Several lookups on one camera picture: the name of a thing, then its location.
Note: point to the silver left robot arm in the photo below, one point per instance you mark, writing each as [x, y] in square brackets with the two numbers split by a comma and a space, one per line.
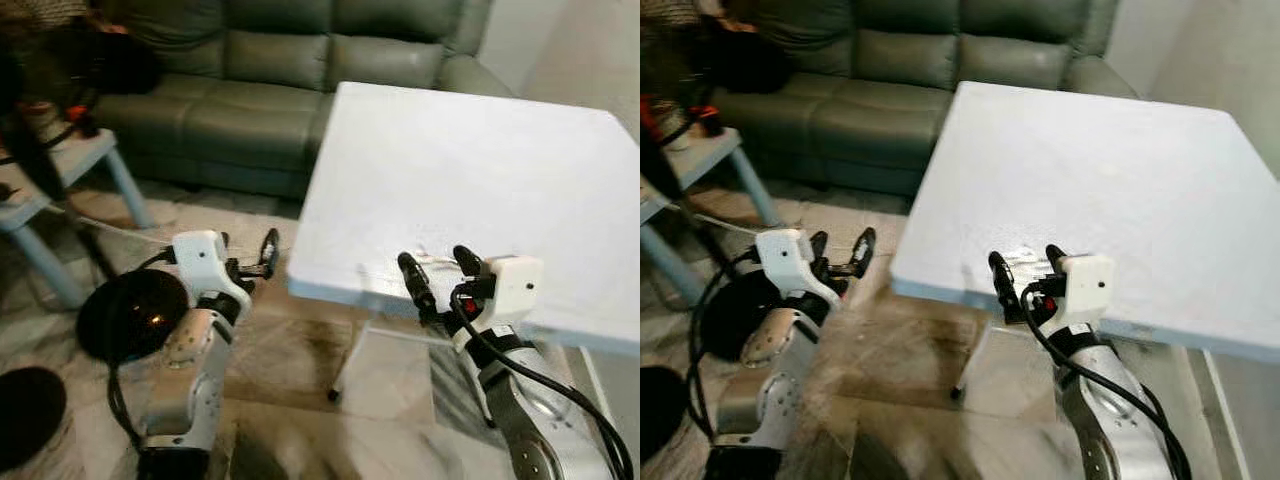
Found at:
[190, 380]
[765, 390]

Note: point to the black round stool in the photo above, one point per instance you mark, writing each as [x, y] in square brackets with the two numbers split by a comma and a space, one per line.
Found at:
[660, 415]
[28, 420]
[125, 315]
[725, 300]

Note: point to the green leather sofa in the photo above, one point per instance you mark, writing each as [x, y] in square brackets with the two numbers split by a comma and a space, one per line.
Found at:
[880, 100]
[260, 110]

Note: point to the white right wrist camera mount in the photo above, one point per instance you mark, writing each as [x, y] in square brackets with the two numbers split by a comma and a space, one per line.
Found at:
[1090, 285]
[515, 285]

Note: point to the black bag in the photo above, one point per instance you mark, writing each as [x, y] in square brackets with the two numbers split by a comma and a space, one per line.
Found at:
[128, 62]
[755, 62]

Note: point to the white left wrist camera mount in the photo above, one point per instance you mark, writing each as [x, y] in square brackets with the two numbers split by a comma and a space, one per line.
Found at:
[200, 258]
[785, 255]

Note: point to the white square table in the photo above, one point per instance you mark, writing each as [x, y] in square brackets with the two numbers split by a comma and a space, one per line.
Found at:
[1100, 180]
[480, 170]

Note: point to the red and black object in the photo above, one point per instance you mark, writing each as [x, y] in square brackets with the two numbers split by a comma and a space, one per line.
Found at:
[78, 115]
[710, 120]

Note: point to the light blue side table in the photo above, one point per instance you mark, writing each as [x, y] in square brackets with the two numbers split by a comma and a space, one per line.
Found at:
[715, 150]
[655, 235]
[90, 150]
[25, 210]

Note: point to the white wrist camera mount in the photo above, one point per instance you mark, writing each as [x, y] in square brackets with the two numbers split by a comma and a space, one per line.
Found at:
[515, 285]
[200, 258]
[785, 255]
[1090, 285]

